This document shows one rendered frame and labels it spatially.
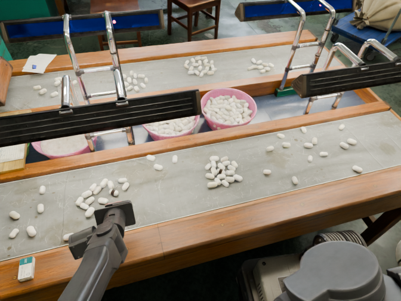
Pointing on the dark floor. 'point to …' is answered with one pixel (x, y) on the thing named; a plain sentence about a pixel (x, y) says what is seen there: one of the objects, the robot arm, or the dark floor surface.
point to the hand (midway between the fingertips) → (117, 206)
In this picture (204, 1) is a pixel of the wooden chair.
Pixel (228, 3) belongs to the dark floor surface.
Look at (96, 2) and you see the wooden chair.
